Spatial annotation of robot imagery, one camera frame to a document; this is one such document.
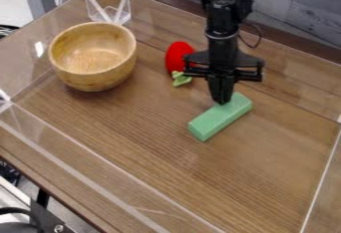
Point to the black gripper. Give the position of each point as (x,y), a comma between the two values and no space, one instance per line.
(242,67)

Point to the green foam stick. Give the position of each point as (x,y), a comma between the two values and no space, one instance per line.
(218,117)

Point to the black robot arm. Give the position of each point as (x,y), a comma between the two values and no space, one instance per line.
(225,15)

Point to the brown wooden bowl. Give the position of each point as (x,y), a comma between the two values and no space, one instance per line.
(94,56)

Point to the red toy strawberry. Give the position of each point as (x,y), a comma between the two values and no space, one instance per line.
(178,49)

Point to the black metal table leg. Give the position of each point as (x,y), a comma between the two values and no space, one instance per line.
(43,198)

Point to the clear acrylic enclosure wall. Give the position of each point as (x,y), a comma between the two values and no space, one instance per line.
(113,152)

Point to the clear acrylic corner bracket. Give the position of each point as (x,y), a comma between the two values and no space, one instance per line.
(118,15)

